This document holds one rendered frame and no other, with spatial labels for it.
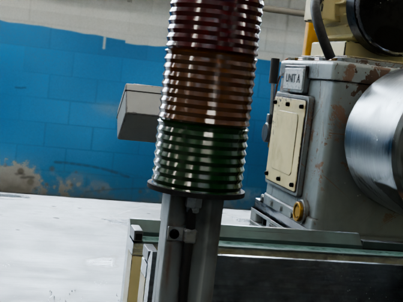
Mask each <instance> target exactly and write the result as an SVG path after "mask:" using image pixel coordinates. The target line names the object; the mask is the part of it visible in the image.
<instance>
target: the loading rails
mask: <svg viewBox="0 0 403 302"><path fill-rule="evenodd" d="M160 225H161V220H160V219H143V218H129V222H128V233H127V243H126V250H125V261H124V272H123V278H122V289H121V300H120V302H152V294H153V288H154V278H155V267H156V261H157V252H158V241H159V235H160ZM212 302H403V242H401V241H383V240H365V239H360V235H359V233H357V232H340V231H322V230H313V229H295V228H277V227H268V226H251V225H233V224H221V230H220V235H219V245H218V255H217V261H216V270H215V280H214V286H213V296H212Z"/></svg>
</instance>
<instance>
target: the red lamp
mask: <svg viewBox="0 0 403 302"><path fill-rule="evenodd" d="M263 1H264V0H172V1H171V3H170V6H171V10H170V11H169V13H170V18H169V24H170V25H169V26H168V28H167V30H168V32H169V33H168V35H167V41H168V42H167V44H166V46H167V47H168V48H169V47H172V48H182V49H195V50H206V51H212V52H221V53H231V54H236V55H244V56H250V57H254V58H256V57H257V56H258V53H257V51H258V49H259V45H258V42H259V41H260V36H259V35H260V32H261V28H260V26H261V24H262V20H261V18H262V17H263V11H262V9H263V8H264V3H263Z"/></svg>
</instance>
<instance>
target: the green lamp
mask: <svg viewBox="0 0 403 302"><path fill-rule="evenodd" d="M157 120H158V123H159V124H158V126H157V131H158V132H157V134H156V138H157V141H156V142H155V147H156V149H155V150H154V154H155V157H154V159H153V162H154V165H153V167H152V169H153V173H152V175H151V177H152V183H153V184H155V185H158V186H161V187H164V188H169V189H174V190H177V191H184V192H193V193H199V194H213V195H233V194H238V193H240V192H241V191H240V190H241V188H242V180H243V175H242V174H243V172H244V171H245V170H244V167H243V166H244V164H245V159H244V157H245V156H246V151H245V149H246V148H247V143H246V141H247V140H248V135H247V133H248V131H249V129H248V128H227V127H219V126H208V125H198V124H193V123H184V122H177V121H172V120H167V119H162V118H159V119H157Z"/></svg>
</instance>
